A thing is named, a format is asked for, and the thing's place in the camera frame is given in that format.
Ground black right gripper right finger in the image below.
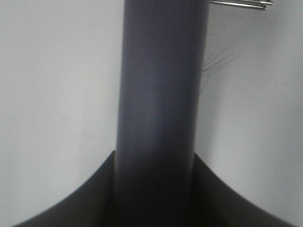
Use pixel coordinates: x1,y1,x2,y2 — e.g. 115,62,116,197
187,154,293,227

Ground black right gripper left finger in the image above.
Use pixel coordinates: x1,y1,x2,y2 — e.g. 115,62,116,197
15,151,115,227

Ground grey hand brush black bristles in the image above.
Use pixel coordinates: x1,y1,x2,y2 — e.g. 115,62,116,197
111,0,235,227

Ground metal wire dish rack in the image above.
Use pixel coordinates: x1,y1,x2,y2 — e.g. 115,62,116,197
210,0,273,10

